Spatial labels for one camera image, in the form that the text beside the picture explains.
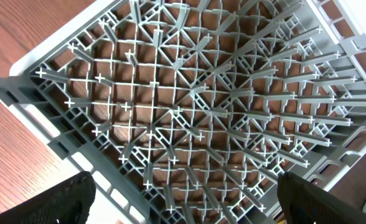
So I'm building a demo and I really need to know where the grey plastic dishwasher rack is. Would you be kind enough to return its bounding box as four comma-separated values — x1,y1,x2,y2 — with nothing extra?
0,0,366,223

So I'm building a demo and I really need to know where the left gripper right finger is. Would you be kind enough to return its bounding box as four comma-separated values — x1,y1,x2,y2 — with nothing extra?
277,172,366,224

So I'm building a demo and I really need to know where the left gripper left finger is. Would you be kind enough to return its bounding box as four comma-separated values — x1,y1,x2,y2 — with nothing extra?
0,171,96,224

